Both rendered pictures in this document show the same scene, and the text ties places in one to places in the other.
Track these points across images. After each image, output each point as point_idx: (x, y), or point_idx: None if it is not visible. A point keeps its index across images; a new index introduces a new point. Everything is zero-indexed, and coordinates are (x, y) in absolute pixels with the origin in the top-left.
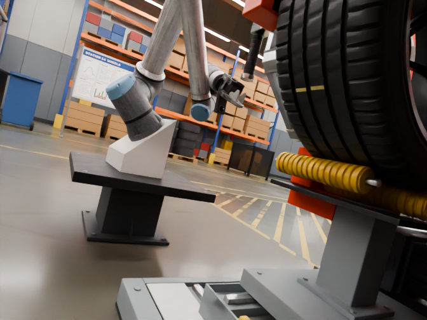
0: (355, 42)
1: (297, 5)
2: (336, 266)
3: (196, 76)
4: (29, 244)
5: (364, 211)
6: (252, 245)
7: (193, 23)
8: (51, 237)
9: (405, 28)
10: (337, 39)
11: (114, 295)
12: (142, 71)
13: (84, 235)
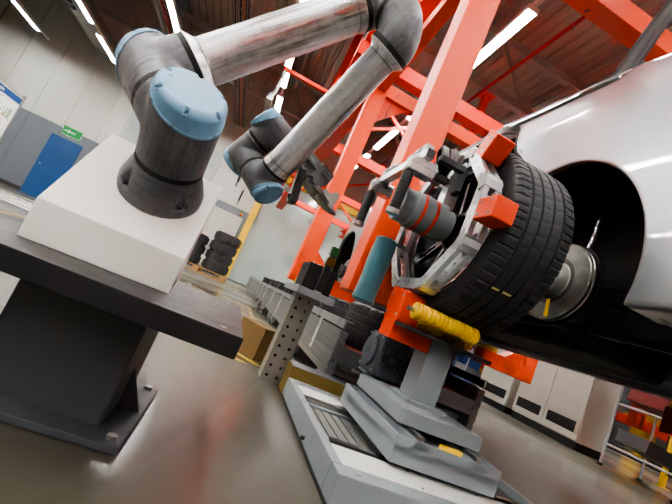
0: (542, 288)
1: (524, 242)
2: (428, 385)
3: (308, 154)
4: None
5: (476, 356)
6: (164, 345)
7: (361, 102)
8: (78, 492)
9: None
10: (535, 281)
11: (305, 502)
12: (206, 74)
13: (81, 447)
